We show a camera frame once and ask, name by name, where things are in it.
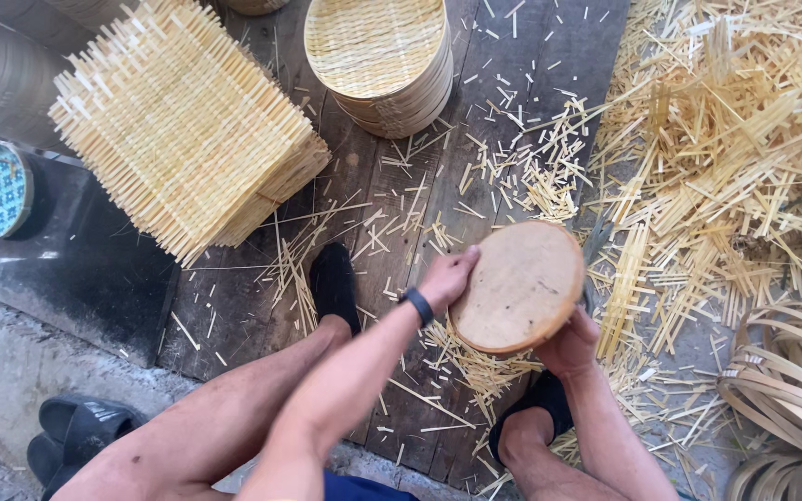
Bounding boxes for person's right hand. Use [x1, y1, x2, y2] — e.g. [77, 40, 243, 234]
[532, 305, 602, 381]

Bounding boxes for person's left hand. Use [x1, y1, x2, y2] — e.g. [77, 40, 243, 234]
[418, 245, 480, 315]

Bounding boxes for round wooden disc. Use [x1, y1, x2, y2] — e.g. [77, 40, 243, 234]
[447, 220, 587, 355]

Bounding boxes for grey metal shears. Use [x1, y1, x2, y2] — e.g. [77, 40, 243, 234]
[580, 209, 615, 315]

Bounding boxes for person's black right shoe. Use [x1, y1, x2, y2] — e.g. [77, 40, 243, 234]
[487, 369, 575, 466]

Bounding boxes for person's black shoe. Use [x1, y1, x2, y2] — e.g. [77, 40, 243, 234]
[487, 369, 575, 466]
[308, 241, 363, 337]

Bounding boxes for person's right leg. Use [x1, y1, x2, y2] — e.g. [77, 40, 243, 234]
[497, 406, 628, 501]

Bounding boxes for person's leg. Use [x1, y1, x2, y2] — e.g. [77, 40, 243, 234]
[497, 406, 628, 501]
[49, 314, 354, 501]

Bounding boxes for black wristband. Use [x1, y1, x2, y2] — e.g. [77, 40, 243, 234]
[400, 287, 435, 328]

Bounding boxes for bundle of bamboo strip hoops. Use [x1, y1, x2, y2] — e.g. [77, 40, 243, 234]
[716, 298, 802, 501]

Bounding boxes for heap of bamboo strip offcuts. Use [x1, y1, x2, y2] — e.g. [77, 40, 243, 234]
[575, 0, 802, 366]

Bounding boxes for person's black left shoe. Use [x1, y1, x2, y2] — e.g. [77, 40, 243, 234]
[308, 241, 363, 337]

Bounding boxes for dark wooden plank platform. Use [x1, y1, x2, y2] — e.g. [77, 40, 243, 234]
[156, 0, 633, 491]

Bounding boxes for blue shorts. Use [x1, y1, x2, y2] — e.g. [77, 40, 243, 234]
[322, 469, 420, 501]

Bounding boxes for stack of round woven trays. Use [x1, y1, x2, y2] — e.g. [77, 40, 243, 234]
[303, 0, 455, 140]

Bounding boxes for person's left leg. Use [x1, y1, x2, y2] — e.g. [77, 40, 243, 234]
[49, 314, 354, 501]

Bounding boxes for stack of square woven mats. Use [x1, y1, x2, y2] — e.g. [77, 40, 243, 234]
[49, 0, 333, 270]

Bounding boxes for black rubber sandal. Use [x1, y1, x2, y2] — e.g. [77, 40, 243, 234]
[38, 394, 149, 469]
[26, 432, 85, 501]

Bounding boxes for black stone slab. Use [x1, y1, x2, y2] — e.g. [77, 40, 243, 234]
[0, 149, 181, 369]

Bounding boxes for stack of bamboo hoop rims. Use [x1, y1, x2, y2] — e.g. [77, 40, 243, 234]
[0, 0, 139, 153]

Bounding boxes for brown rope bundle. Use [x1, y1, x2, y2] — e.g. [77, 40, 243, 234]
[730, 200, 802, 260]

